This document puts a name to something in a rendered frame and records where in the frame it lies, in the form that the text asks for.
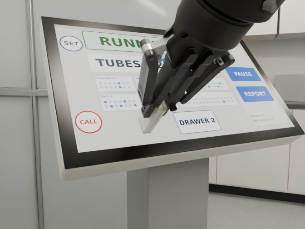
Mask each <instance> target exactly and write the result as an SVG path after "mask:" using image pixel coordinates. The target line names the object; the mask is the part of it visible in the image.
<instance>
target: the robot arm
mask: <svg viewBox="0 0 305 229"><path fill-rule="evenodd" d="M284 1H285V0H182V1H181V3H180V5H179V7H178V9H177V13H176V18H175V21H174V23H173V25H172V26H171V27H170V28H169V29H168V30H166V32H165V33H164V35H163V38H162V39H159V40H156V41H154V42H152V43H150V40H149V39H143V40H141V41H140V43H139V44H140V47H141V50H142V53H143V58H142V64H141V70H140V76H139V82H138V94H139V97H140V100H141V102H142V105H143V106H142V107H141V112H142V113H141V114H140V116H139V118H138V120H139V123H140V126H141V129H142V132H143V134H146V133H151V132H152V130H153V129H154V128H155V126H156V125H157V123H158V122H159V120H160V119H161V118H162V117H163V116H164V115H166V113H167V112H168V111H169V110H170V111H171V112H173V111H176V110H177V107H176V104H177V103H178V102H180V103H181V104H185V103H187V102H188V101H189V100H190V99H191V98H192V97H193V96H195V95H196V94H197V93H198V92H199V91H200V90H201V89H202V88H203V87H204V86H206V85H207V84H208V83H209V82H210V81H211V80H212V79H213V78H214V77H215V76H216V75H218V74H219V73H220V72H221V71H222V70H224V69H225V68H227V67H229V66H230V65H232V64H233V63H234V62H235V59H234V57H233V55H232V54H231V52H230V51H229V50H231V49H233V48H235V47H236V46H237V45H238V44H239V43H240V41H241V40H242V39H243V37H244V36H245V35H246V34H247V32H248V31H249V30H250V28H251V27H252V26H253V25H254V24H255V23H263V22H266V21H268V20H269V19H270V18H271V17H272V16H273V14H274V13H275V12H276V11H277V10H278V9H279V7H280V6H281V5H282V4H283V3H284ZM164 51H167V53H166V55H165V57H164V63H163V65H162V67H161V69H160V71H159V73H158V69H159V65H158V63H161V62H162V59H161V58H162V55H163V53H164ZM185 91H186V92H187V93H185Z"/></svg>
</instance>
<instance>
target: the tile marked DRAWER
mask: <svg viewBox="0 0 305 229"><path fill-rule="evenodd" d="M172 114H173V117H174V119H175V121H176V124H177V126H178V129H179V131H180V134H181V135H183V134H195V133H204V132H212V131H221V130H223V129H222V127H221V125H220V123H219V121H218V119H217V118H216V116H215V114H214V112H213V110H194V111H178V112H172Z"/></svg>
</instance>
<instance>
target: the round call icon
mask: <svg viewBox="0 0 305 229"><path fill-rule="evenodd" d="M72 115H73V119H74V126H75V131H76V136H77V135H87V134H102V133H106V131H105V127H104V124H103V119H102V115H101V112H100V110H72Z"/></svg>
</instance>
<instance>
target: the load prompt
mask: <svg viewBox="0 0 305 229"><path fill-rule="evenodd" d="M81 32H82V36H83V40H84V44H85V48H86V50H108V51H123V52H138V53H142V50H141V47H140V44H139V43H140V41H141V40H143V39H149V40H150V43H152V42H154V41H156V40H159V39H162V38H158V37H149V36H139V35H125V34H115V33H105V32H95V31H85V30H82V31H81Z"/></svg>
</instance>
